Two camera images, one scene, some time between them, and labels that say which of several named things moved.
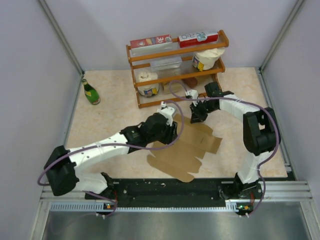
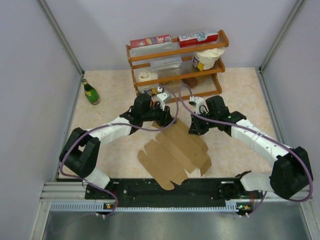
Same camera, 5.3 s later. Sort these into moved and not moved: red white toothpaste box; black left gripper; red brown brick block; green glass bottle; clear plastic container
Moved: black left gripper
Not moved: green glass bottle; red white toothpaste box; clear plastic container; red brown brick block
